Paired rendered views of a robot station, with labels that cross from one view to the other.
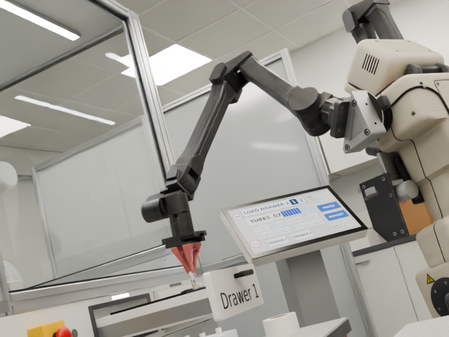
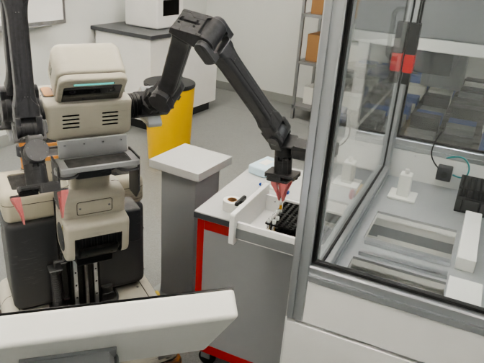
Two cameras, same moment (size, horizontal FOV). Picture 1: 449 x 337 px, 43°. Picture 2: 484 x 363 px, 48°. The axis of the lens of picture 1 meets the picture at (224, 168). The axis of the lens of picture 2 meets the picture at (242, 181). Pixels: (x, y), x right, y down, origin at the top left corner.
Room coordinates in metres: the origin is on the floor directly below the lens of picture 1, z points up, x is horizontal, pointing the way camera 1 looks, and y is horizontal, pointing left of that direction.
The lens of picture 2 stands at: (3.05, 0.10, 1.70)
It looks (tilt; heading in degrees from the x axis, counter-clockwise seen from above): 24 degrees down; 183
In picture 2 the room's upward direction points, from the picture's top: 4 degrees clockwise
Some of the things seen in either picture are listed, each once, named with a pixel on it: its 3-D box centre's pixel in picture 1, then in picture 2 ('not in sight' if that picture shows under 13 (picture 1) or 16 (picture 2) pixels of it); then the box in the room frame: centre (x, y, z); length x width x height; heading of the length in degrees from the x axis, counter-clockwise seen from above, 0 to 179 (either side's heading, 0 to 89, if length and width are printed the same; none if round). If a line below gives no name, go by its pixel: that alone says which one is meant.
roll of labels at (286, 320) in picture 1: (281, 326); (232, 204); (1.20, -0.03, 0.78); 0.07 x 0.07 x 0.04
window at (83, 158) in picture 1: (81, 117); not in sight; (1.59, 0.36, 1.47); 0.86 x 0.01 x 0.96; 159
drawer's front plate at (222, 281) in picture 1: (236, 289); (250, 212); (1.43, 0.05, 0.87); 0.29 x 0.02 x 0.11; 159
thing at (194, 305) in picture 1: (164, 313); (308, 230); (1.51, 0.25, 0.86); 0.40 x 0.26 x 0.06; 69
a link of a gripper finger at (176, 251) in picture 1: (190, 254); (279, 186); (1.46, 0.14, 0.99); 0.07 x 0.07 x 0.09; 68
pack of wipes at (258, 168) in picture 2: not in sight; (266, 166); (0.80, 0.09, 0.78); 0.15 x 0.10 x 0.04; 147
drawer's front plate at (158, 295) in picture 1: (182, 303); not in sight; (1.84, 0.24, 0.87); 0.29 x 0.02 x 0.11; 159
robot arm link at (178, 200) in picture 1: (175, 204); (285, 148); (1.46, 0.15, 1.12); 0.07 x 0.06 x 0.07; 63
